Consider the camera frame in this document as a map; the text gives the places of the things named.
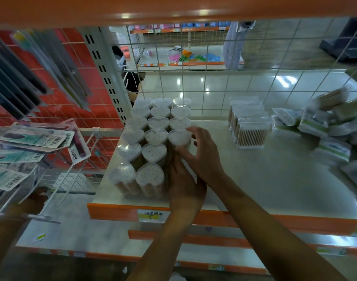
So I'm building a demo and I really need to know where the white shelf board orange rim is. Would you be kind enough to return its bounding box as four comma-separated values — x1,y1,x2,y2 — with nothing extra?
16,191,144,261
124,242,273,276
0,0,357,28
128,224,357,258

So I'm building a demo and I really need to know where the white shelf orange rail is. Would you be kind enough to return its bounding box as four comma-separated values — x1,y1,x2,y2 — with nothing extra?
87,119,357,236

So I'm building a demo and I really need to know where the person's left forearm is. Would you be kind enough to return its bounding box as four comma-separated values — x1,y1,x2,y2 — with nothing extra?
127,215,202,281

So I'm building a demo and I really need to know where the green plastic item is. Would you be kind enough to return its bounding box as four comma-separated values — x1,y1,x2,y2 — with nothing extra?
180,55,208,63

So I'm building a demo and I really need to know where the person's left hand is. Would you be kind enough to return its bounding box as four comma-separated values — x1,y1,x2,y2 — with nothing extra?
168,153,208,221

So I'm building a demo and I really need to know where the pile of toothbrush packs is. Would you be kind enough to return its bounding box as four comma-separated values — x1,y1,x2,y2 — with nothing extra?
0,118,92,192

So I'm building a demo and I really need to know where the price label green arrow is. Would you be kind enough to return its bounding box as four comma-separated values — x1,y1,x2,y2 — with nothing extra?
137,209,171,223

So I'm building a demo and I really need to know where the narrow green price label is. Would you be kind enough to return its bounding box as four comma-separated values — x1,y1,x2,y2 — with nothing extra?
316,246,348,257

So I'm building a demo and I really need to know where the white wire basket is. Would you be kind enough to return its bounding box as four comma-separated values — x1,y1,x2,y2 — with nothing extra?
0,127,120,214

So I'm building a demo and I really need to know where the white slotted shelf post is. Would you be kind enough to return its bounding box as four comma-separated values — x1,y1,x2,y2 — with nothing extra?
79,26,135,124

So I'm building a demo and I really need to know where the pile of cotton swab packs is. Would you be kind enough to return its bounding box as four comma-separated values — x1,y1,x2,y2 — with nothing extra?
271,86,357,194

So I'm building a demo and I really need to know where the person's right forearm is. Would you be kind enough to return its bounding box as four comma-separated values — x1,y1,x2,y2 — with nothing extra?
213,175,349,281

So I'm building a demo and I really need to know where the person's right hand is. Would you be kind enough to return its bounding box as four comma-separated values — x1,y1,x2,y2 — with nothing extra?
175,126,226,188

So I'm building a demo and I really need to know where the distant white orange shelf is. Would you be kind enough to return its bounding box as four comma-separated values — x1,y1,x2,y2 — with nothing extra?
108,21,245,72

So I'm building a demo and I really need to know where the row of pink blue packets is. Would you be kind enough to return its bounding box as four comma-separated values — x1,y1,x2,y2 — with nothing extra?
134,21,232,30

